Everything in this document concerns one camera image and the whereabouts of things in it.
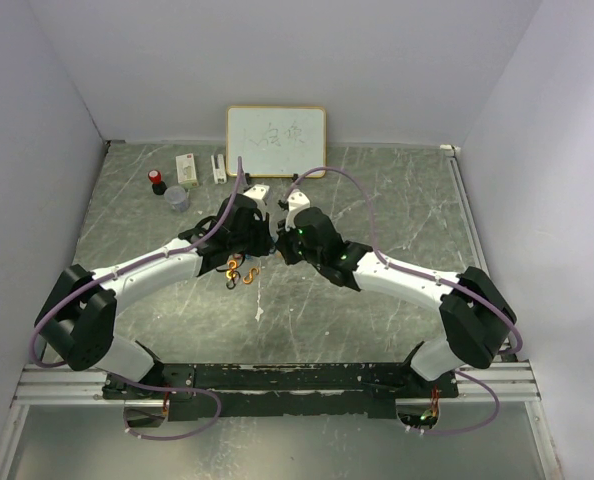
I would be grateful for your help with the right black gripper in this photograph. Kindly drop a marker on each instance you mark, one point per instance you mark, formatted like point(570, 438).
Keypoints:
point(283, 244)

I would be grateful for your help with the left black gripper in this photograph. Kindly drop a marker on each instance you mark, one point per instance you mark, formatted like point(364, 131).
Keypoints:
point(266, 243)

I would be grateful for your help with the gold S carabiner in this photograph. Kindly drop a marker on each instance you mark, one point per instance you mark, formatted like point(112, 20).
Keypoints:
point(251, 275)

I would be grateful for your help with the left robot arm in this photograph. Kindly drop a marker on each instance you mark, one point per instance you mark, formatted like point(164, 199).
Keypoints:
point(78, 318)

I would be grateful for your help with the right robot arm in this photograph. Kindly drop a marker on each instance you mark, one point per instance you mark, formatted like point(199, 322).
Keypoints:
point(476, 318)

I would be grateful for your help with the orange S carabiner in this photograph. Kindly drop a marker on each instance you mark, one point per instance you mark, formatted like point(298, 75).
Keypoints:
point(232, 272)

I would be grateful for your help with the black S carabiner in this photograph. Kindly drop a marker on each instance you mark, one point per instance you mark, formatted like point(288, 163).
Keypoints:
point(232, 282)

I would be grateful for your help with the clear plastic cup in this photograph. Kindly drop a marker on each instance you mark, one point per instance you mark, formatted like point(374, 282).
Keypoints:
point(177, 198)

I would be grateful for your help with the small whiteboard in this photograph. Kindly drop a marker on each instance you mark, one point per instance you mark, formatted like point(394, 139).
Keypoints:
point(275, 141)

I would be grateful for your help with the white green box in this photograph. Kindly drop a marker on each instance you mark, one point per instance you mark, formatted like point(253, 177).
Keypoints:
point(186, 170)

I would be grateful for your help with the red black stamp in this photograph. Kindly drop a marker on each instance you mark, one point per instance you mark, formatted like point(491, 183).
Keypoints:
point(157, 183)

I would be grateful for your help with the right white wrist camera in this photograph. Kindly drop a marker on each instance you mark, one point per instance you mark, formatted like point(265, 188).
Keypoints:
point(295, 203)

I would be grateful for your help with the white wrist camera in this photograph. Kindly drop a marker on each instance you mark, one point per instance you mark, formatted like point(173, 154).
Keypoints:
point(259, 193)
point(295, 203)

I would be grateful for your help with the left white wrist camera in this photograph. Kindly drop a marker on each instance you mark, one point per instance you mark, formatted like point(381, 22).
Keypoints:
point(259, 193)

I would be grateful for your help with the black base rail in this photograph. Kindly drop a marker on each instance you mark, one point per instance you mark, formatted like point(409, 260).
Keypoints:
point(275, 390)

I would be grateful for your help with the right aluminium side rail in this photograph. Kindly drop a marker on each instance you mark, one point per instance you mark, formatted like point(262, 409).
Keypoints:
point(472, 225)

